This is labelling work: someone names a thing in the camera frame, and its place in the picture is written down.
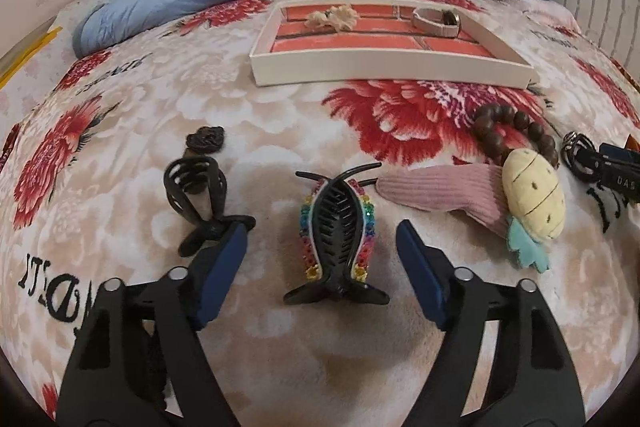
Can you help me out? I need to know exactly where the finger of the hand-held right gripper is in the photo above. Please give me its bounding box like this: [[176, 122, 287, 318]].
[[598, 142, 640, 164], [592, 158, 640, 208]]

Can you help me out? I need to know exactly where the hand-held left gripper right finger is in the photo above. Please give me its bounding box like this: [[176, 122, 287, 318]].
[[395, 219, 588, 427]]

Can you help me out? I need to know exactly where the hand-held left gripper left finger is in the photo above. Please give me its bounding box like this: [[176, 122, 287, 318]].
[[56, 222, 251, 427]]

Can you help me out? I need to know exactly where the black hair claw clip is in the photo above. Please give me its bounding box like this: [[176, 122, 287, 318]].
[[162, 157, 257, 258]]

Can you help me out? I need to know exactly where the pink knit band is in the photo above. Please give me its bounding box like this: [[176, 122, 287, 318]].
[[375, 163, 516, 240]]

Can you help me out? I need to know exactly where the yellow pineapple plush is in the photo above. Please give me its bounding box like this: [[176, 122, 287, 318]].
[[501, 147, 566, 270]]

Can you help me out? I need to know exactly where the rainbow rhinestone claw clip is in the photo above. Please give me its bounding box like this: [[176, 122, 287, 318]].
[[282, 162, 391, 306]]

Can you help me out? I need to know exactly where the brown wooden bead bracelet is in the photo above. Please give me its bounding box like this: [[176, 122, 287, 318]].
[[472, 103, 560, 168]]

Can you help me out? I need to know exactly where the small dark brown hair clip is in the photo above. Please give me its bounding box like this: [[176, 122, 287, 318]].
[[185, 126, 227, 154]]

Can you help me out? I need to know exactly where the white tray with brick print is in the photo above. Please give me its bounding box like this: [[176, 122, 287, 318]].
[[250, 0, 533, 90]]

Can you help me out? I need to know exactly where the red floral blanket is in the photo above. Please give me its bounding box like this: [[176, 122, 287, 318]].
[[0, 0, 640, 427]]

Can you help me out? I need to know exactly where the beige wristband watch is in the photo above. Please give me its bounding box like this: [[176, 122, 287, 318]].
[[411, 6, 462, 39]]

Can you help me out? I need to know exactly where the cream flower hair accessory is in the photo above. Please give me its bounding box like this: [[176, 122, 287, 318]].
[[305, 5, 357, 32]]

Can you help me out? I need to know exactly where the yellow stick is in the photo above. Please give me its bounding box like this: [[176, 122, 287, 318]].
[[0, 26, 63, 90]]

